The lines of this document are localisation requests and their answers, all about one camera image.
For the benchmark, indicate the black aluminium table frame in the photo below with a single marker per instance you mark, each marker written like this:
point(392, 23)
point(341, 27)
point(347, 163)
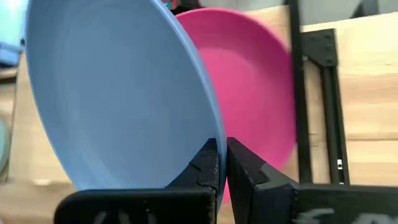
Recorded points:
point(320, 46)

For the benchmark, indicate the blue plastic plate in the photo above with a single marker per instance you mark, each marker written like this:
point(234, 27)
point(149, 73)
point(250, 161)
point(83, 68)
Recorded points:
point(124, 93)

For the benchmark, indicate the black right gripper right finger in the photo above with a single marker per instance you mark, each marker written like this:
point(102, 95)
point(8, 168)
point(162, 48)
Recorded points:
point(264, 196)

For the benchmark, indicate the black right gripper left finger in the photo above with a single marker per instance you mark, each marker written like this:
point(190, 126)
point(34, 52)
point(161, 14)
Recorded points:
point(186, 199)

